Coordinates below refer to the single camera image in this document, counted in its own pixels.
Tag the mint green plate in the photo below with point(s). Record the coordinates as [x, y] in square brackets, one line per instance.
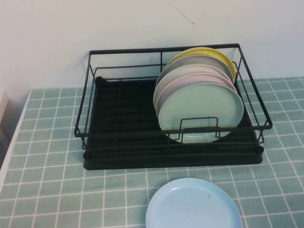
[202, 102]

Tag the cream white plate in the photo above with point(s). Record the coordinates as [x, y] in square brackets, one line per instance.
[166, 79]

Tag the pink plate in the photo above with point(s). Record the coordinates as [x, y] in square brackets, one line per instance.
[190, 79]

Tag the grey plate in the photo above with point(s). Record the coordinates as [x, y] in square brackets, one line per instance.
[190, 60]

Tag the yellow plate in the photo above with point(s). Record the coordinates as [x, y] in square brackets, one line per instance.
[213, 51]

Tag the light blue plate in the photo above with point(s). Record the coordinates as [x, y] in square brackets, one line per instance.
[190, 206]

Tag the black plastic drip tray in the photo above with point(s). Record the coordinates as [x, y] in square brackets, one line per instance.
[133, 164]

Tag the green checkered tablecloth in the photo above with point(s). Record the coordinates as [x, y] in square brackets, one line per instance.
[47, 190]

